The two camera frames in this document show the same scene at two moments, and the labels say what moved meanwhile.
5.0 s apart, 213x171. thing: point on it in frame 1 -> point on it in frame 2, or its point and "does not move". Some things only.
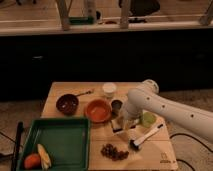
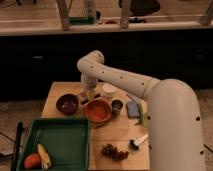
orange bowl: x=98 y=111 does not move
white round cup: x=109 y=89 does not move
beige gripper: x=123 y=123 -> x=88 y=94
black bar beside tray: x=20 y=125 does not move
